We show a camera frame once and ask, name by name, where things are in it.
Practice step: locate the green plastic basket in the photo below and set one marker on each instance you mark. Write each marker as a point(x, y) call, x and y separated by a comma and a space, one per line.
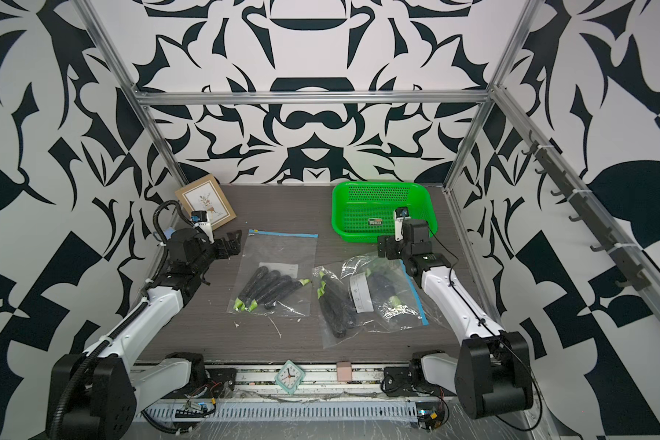
point(353, 204)

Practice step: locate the white perforated cable duct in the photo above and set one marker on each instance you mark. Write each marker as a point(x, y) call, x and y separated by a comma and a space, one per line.
point(345, 411)

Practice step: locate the black wall hook rail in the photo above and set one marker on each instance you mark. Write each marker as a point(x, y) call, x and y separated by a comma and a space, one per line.
point(622, 251)

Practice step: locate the mint square clock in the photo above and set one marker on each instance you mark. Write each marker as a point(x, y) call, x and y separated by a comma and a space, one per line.
point(290, 377)

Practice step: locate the small pink block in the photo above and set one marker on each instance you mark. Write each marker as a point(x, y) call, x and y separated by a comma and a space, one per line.
point(344, 371)

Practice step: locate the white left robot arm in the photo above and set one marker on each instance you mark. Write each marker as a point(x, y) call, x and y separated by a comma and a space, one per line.
point(95, 395)

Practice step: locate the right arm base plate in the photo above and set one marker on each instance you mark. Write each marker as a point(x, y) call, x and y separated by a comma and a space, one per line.
point(407, 381)

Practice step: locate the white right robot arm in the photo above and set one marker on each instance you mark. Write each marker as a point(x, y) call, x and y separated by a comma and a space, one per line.
point(491, 375)

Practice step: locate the small green circuit board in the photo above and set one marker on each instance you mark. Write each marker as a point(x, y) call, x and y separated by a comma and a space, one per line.
point(201, 409)

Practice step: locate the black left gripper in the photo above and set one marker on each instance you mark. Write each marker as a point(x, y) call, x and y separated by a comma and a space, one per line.
point(233, 244)

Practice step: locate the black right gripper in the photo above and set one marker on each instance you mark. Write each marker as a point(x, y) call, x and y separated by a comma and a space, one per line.
point(389, 242)

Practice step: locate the gold framed plant picture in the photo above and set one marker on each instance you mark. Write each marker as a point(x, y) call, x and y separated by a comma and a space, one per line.
point(205, 194)

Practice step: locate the lifted clear zip-top bag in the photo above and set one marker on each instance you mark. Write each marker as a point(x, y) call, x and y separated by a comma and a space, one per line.
point(415, 267)

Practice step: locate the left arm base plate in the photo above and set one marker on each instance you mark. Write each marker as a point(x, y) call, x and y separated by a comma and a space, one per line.
point(219, 383)

